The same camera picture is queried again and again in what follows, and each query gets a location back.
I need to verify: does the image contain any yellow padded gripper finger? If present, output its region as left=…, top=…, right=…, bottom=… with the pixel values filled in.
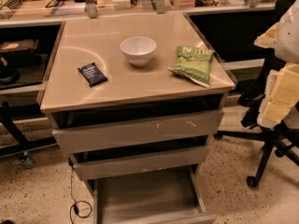
left=257, top=63, right=299, bottom=129
left=254, top=23, right=278, bottom=49

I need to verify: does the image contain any dark blue rxbar wrapper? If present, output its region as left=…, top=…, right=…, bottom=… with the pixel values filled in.
left=78, top=63, right=107, bottom=87

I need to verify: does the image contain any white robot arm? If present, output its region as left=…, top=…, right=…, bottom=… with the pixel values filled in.
left=254, top=0, right=299, bottom=129

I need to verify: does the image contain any grey drawer cabinet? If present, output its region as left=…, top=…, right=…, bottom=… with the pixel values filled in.
left=36, top=12, right=238, bottom=224

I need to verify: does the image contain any middle drawer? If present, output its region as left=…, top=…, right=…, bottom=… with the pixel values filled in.
left=73, top=146, right=208, bottom=180

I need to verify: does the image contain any open bottom drawer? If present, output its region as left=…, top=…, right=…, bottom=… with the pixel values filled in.
left=94, top=167, right=216, bottom=224

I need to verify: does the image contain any top drawer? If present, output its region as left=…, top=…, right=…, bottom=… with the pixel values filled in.
left=53, top=109, right=223, bottom=154

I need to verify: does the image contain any black office chair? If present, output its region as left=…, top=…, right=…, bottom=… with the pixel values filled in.
left=214, top=0, right=299, bottom=189

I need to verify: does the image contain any green chip bag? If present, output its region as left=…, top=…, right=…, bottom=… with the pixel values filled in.
left=168, top=46, right=214, bottom=88

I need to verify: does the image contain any white bowl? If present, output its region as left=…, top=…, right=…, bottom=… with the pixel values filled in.
left=121, top=36, right=157, bottom=66

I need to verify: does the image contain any soldering iron stand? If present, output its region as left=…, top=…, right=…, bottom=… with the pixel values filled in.
left=0, top=0, right=22, bottom=20

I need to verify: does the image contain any black table leg with caster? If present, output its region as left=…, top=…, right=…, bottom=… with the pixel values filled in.
left=0, top=101, right=56, bottom=169

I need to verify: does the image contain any black cable on floor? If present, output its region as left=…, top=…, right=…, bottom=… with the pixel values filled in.
left=68, top=159, right=93, bottom=224

